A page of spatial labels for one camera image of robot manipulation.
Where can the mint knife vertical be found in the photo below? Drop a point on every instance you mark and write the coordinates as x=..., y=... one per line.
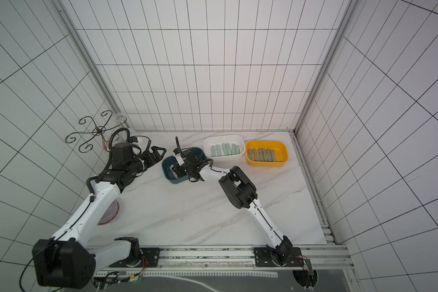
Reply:
x=224, y=149

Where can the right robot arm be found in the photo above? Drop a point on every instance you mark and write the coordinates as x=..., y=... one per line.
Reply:
x=242, y=194

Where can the clear wine glass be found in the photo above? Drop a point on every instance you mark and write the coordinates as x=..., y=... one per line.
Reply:
x=120, y=119

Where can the white storage box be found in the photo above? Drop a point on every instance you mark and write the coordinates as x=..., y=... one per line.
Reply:
x=231, y=139

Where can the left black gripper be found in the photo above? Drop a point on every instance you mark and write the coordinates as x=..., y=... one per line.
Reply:
x=151, y=160

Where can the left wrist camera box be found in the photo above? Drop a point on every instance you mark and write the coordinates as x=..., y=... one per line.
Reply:
x=141, y=141

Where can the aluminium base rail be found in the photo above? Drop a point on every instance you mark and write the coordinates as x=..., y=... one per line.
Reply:
x=241, y=257

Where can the metal scroll glass rack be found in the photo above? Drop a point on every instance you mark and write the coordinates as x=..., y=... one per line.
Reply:
x=93, y=132

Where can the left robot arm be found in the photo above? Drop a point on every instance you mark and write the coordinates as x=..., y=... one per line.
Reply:
x=63, y=260

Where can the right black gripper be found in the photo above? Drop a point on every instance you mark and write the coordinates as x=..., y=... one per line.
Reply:
x=184, y=170

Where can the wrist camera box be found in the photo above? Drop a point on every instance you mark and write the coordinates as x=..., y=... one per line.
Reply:
x=185, y=156
x=141, y=141

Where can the yellow storage box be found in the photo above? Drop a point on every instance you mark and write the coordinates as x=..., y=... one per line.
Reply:
x=279, y=148

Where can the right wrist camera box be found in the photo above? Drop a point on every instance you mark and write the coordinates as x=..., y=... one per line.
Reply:
x=185, y=156

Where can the dark teal storage box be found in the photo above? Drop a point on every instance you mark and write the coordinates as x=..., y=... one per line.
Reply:
x=170, y=161

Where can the olive knife pair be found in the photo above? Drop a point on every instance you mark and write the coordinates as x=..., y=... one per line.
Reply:
x=268, y=155

